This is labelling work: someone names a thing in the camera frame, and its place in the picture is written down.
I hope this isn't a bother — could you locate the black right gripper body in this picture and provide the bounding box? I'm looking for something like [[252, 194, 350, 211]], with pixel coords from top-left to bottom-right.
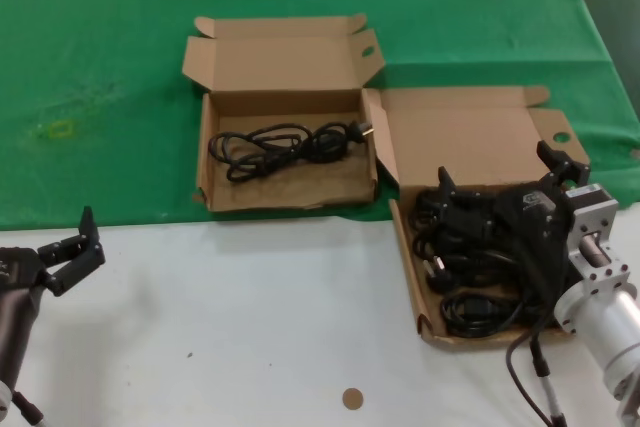
[[493, 181, 574, 306]]

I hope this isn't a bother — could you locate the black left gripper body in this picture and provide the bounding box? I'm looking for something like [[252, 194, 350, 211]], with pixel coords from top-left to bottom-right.
[[0, 245, 52, 298]]

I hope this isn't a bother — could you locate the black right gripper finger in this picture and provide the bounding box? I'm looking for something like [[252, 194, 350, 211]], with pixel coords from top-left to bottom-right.
[[536, 140, 593, 194], [437, 165, 502, 244]]

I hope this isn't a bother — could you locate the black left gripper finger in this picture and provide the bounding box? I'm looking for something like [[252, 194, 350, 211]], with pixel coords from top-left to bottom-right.
[[37, 205, 100, 266], [47, 239, 108, 298]]

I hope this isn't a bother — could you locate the black power cable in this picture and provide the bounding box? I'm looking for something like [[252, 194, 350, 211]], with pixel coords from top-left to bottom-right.
[[439, 291, 552, 340], [208, 120, 376, 184], [410, 188, 447, 249], [423, 246, 526, 294]]

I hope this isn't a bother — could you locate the green tablecloth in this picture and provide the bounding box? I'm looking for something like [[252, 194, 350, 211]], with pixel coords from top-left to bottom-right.
[[0, 0, 640, 232]]

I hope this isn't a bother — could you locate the brown cardboard disc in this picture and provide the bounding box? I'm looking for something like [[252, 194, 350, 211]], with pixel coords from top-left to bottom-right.
[[341, 387, 364, 411]]

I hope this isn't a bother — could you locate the cardboard box with round handle hole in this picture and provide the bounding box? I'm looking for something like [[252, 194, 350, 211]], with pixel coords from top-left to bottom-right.
[[362, 85, 592, 353]]

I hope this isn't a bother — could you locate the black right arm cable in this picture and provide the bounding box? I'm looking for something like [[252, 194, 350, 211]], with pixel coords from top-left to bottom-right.
[[505, 304, 569, 427]]

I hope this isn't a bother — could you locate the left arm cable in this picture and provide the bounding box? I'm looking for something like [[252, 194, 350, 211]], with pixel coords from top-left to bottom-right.
[[9, 389, 47, 427]]

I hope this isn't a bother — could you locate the cardboard box with oval handle hole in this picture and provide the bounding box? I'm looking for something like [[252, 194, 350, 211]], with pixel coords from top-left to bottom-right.
[[180, 12, 385, 213]]

